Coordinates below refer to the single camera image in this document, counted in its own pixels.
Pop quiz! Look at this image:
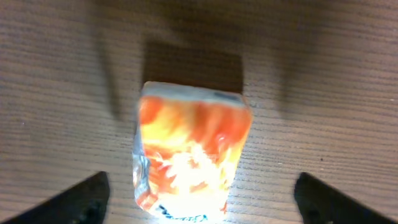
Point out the small orange snack packet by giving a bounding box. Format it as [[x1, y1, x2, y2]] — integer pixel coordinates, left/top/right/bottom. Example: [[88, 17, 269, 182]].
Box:
[[132, 82, 252, 223]]

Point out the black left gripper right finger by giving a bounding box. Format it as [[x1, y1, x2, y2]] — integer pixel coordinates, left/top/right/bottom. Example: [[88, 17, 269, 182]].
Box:
[[294, 172, 397, 224]]

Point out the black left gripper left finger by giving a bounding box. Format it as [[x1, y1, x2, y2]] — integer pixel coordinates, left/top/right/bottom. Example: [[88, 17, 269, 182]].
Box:
[[2, 171, 110, 224]]

